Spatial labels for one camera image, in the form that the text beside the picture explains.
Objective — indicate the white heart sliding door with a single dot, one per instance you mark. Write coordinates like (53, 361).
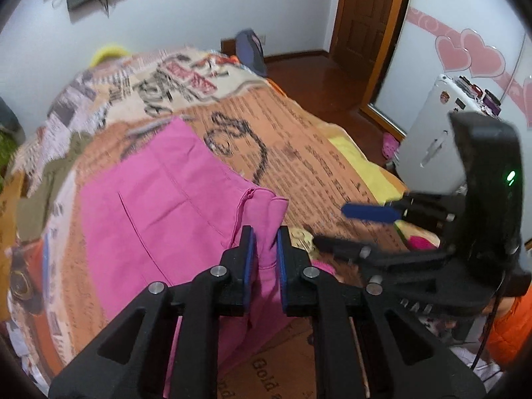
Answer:
(478, 29)

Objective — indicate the blue backpack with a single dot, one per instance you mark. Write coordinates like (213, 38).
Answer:
(251, 52)

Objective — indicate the wooden lap tray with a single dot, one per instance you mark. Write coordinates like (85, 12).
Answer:
(7, 212)

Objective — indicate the yellow bed sheet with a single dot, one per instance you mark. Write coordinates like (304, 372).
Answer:
(365, 166)

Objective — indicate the yellow foam pad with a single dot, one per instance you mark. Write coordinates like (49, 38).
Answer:
(108, 52)

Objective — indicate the newspaper print blanket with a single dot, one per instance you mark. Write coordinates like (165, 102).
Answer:
(299, 145)

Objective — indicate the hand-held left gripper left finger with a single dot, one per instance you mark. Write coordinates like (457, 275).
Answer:
(248, 266)

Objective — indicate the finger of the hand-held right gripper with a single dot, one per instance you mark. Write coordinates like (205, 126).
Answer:
(368, 212)
(407, 274)

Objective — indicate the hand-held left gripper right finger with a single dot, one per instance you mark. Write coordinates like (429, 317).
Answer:
(284, 266)

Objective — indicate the wall socket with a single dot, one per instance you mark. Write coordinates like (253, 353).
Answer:
(263, 38)

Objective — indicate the pink pants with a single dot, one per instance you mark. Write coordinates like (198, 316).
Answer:
(166, 216)

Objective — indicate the wooden door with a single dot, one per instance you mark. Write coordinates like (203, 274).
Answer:
(365, 16)

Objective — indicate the olive green garment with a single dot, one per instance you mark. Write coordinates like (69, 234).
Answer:
(45, 183)

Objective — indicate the pink slipper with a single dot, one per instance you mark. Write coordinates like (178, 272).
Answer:
(390, 144)

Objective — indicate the white suitcase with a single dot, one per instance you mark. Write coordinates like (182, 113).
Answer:
(432, 137)

